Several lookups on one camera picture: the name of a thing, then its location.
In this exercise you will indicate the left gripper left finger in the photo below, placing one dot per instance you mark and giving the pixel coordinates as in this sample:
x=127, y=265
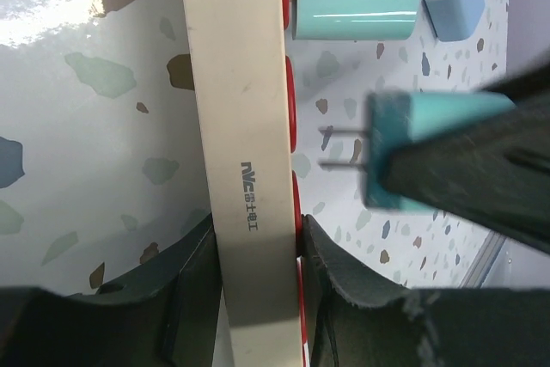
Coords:
x=162, y=313

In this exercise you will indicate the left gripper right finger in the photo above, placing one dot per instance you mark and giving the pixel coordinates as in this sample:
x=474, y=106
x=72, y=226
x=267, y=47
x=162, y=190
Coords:
x=357, y=317

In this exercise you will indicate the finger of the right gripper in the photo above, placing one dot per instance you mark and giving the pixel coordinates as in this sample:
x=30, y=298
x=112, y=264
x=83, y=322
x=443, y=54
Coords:
x=494, y=172

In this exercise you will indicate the teal dual usb charger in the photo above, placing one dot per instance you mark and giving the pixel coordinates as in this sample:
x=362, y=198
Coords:
x=398, y=119

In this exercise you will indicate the beige power strip red sockets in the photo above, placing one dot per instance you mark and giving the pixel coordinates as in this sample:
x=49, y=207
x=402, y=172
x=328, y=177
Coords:
x=238, y=66

